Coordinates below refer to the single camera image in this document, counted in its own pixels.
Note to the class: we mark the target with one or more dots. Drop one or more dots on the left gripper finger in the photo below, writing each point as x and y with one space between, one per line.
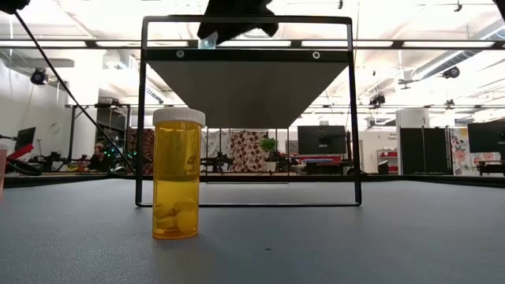
268 17
233 19

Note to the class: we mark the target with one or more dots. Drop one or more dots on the wooden shelf with black frame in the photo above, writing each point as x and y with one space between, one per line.
248 94

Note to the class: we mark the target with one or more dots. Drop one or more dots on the amber pill bottle white cap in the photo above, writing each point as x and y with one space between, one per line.
175 165

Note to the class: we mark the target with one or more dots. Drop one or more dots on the pink pill bottle white cap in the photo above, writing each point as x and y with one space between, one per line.
2 173

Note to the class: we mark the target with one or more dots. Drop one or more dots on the red storage bin shelf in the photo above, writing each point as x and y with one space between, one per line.
390 159

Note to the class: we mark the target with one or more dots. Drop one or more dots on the white patterned cloth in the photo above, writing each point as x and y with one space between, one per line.
215 142

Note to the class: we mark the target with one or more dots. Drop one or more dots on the small background potted plant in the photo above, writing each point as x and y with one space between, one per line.
269 146

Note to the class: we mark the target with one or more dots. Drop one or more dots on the red circle patterned cloth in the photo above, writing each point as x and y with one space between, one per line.
246 152

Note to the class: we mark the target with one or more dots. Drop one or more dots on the black computer monitor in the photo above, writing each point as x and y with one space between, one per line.
321 140
25 138
487 136

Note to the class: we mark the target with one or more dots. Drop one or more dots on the black ceiling mounted device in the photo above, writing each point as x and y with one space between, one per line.
377 99

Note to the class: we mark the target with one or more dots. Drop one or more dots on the black robot on background table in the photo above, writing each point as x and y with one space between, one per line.
216 161

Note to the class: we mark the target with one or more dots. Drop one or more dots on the background work table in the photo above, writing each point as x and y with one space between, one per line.
321 162

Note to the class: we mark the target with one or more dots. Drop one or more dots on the orange mandala tapestry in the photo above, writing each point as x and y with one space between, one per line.
148 152

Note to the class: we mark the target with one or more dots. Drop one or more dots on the black metal rack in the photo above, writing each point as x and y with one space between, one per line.
110 126

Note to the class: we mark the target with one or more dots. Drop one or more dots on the white round column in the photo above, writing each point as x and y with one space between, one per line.
412 117

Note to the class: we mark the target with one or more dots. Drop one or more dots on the black ceiling projector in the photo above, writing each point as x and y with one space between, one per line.
451 72

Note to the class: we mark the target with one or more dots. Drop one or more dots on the person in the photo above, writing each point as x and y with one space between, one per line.
100 158

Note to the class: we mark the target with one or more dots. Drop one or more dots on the black room partition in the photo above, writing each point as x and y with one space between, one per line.
426 150

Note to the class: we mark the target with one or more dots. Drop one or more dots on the floral patterned panel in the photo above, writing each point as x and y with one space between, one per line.
459 154

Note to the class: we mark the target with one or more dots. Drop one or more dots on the black ceiling rail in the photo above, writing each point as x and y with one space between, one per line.
59 43

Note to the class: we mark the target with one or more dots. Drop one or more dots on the black ceiling camera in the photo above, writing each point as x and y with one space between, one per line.
38 77

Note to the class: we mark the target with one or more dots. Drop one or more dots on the black aluminium table frame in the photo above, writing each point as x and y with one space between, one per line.
79 180

